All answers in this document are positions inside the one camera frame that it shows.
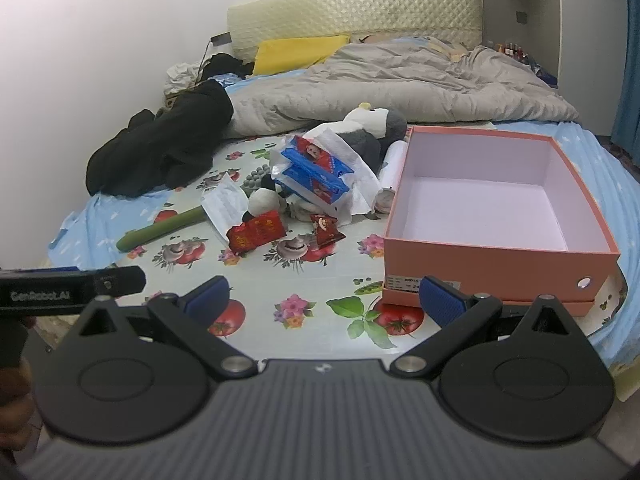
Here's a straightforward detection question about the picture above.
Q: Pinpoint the white cabinet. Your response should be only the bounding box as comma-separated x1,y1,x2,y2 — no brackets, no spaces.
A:
479,0,631,96

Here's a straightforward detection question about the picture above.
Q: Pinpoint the large red foil packet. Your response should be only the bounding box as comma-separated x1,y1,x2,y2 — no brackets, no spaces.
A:
226,211,287,255

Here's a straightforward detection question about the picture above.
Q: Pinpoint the crumpled white cloth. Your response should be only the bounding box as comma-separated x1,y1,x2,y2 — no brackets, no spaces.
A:
162,60,211,97

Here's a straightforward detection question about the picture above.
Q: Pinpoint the pink cardboard box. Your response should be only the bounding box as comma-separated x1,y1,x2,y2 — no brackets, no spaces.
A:
384,126,621,307

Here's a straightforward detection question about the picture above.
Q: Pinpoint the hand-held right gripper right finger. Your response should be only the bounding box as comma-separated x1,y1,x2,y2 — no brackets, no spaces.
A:
391,275,576,380

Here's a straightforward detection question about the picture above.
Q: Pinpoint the grey duvet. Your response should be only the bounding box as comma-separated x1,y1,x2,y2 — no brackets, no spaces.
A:
222,35,581,136

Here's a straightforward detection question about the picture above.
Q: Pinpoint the white cylindrical can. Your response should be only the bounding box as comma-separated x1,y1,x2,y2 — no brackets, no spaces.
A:
375,140,412,216

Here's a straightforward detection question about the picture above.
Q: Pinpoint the blue curtain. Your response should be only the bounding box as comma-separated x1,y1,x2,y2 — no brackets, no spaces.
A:
607,0,640,171

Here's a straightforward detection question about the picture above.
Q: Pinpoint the beige printed pillow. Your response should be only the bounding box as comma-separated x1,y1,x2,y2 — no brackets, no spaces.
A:
350,31,468,59

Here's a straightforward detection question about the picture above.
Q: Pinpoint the green massager with grey knobs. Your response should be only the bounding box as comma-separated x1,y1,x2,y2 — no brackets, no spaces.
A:
116,162,281,252

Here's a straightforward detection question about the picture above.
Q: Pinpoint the blue cartoon packet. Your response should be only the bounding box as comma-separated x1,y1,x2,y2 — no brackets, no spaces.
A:
280,136,357,181
282,167,351,207

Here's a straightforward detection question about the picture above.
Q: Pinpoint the white plush keychain toy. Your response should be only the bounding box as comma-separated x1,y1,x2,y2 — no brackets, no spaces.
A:
247,180,291,221

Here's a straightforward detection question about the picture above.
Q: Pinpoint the cream quilted headboard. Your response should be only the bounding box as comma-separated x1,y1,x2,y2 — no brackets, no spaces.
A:
227,0,482,63

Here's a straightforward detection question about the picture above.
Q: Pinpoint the black clothing pile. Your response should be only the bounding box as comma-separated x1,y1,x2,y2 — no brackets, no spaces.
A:
85,79,236,198

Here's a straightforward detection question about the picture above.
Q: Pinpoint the grey white penguin plush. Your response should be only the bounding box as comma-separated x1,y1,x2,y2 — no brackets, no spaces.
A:
330,102,408,171

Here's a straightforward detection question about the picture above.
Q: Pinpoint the white paper towel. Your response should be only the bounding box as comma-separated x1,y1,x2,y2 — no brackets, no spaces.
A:
302,122,384,227

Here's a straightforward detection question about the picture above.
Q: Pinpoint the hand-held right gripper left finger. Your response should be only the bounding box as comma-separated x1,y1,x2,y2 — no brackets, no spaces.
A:
74,275,259,381

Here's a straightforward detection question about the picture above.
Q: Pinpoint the dark crumpled garment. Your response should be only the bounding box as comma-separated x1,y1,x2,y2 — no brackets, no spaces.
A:
205,52,256,81

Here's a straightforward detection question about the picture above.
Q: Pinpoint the yellow pillow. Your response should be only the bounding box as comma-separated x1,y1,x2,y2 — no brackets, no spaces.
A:
252,35,351,77

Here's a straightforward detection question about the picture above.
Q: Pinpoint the small red foil packet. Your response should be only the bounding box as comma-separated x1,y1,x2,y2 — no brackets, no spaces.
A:
309,213,347,247

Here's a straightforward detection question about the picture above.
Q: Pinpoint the pink box lid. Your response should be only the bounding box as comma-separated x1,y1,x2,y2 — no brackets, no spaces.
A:
381,282,598,318

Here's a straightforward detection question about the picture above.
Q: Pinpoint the row of small bottles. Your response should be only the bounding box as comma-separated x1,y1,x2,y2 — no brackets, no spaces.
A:
492,40,532,62

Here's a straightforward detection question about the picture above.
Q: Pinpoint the pleated face mask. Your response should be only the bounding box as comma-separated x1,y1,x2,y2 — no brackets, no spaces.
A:
201,172,251,248

